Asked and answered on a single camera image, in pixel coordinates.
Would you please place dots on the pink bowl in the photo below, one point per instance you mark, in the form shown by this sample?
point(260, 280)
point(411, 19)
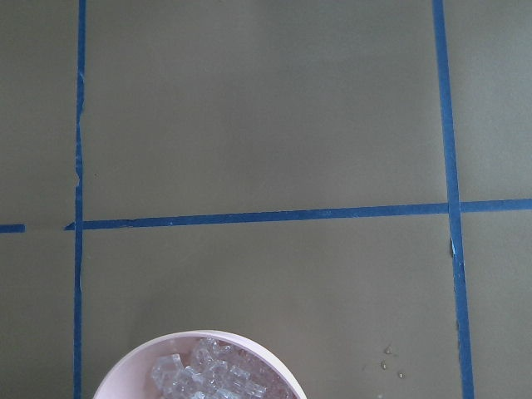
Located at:
point(130, 377)

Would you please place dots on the pile of clear ice cubes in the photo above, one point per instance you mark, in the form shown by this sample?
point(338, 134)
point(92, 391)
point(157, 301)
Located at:
point(215, 369)

